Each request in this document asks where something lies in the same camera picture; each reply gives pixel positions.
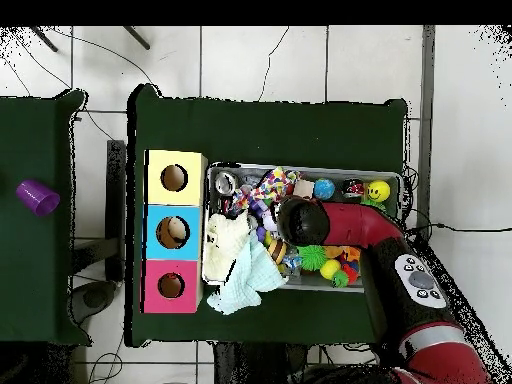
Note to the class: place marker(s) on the cream waffle cloth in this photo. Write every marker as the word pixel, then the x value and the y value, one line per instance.
pixel 224 244

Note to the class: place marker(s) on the light blue waffle cloth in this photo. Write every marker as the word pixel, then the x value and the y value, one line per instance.
pixel 248 284

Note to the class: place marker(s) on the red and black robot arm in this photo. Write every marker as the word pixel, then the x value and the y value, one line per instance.
pixel 360 224

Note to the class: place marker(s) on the wooden box with three holes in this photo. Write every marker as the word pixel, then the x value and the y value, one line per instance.
pixel 176 196

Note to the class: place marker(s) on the clear mesh bin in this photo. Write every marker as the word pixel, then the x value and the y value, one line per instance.
pixel 312 286

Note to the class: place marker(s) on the colourful spotted cloth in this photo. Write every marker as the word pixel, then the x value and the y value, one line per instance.
pixel 272 186

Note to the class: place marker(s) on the crushed printed drink can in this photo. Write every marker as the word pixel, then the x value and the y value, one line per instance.
pixel 226 183

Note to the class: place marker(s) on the toy burger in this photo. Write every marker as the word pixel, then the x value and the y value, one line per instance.
pixel 277 251

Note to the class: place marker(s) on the beige foam block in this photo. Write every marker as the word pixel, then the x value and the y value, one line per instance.
pixel 304 188

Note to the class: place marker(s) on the green spiky ball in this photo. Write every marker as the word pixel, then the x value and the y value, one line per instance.
pixel 312 257

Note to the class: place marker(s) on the blue globe ball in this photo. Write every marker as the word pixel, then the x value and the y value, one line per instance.
pixel 324 188

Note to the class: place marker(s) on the dark green table cloth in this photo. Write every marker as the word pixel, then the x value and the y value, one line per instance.
pixel 260 132

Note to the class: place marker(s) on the red and black crushed can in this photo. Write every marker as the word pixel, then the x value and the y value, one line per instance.
pixel 353 188

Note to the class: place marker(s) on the yellow ball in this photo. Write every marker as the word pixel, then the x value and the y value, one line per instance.
pixel 378 191

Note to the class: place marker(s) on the grey floor base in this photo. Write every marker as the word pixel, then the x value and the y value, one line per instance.
pixel 94 298

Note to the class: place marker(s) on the black tripod leg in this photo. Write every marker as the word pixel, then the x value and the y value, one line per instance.
pixel 136 38
pixel 44 39

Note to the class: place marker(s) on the purple plastic cup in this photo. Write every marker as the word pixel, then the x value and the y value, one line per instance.
pixel 38 196

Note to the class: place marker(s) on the dark green side cloth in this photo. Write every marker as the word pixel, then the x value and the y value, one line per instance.
pixel 32 140

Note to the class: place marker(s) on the black furniture frame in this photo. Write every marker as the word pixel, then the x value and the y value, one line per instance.
pixel 116 180

